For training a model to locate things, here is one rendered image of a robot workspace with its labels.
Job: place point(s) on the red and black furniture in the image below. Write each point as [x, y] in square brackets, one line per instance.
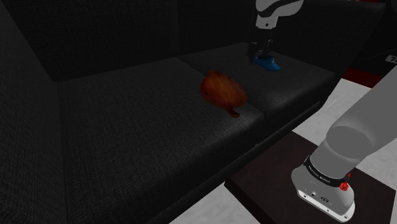
[359, 76]

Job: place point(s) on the brown roast chicken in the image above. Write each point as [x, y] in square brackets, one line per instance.
[222, 91]

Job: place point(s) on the dark fabric sofa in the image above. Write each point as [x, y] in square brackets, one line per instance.
[124, 118]

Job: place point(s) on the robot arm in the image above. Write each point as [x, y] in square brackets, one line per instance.
[356, 139]

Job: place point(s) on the blue cap-shaped object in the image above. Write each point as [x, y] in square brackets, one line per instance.
[268, 63]

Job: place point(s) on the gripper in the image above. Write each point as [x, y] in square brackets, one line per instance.
[261, 40]

